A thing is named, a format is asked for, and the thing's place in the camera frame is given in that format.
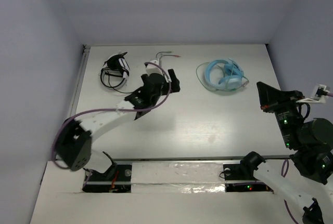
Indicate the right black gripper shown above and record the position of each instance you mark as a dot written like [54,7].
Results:
[271,98]

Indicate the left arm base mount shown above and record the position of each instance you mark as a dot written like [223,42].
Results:
[116,179]

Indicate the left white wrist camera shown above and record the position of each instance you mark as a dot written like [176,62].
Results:
[153,66]

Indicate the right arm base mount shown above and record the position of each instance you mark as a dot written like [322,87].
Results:
[240,177]

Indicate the light blue headphones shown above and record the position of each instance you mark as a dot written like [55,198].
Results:
[233,76]

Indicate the foil covered panel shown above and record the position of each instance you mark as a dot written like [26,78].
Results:
[177,177]

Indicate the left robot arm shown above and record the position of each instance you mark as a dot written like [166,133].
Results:
[74,140]

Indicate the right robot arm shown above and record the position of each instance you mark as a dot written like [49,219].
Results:
[311,142]

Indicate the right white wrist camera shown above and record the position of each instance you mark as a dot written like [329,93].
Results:
[319,95]

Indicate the black and white headphones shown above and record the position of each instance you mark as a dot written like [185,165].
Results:
[115,66]

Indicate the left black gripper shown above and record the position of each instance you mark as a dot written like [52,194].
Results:
[168,82]

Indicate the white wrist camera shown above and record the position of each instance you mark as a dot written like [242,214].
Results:
[319,95]
[153,66]

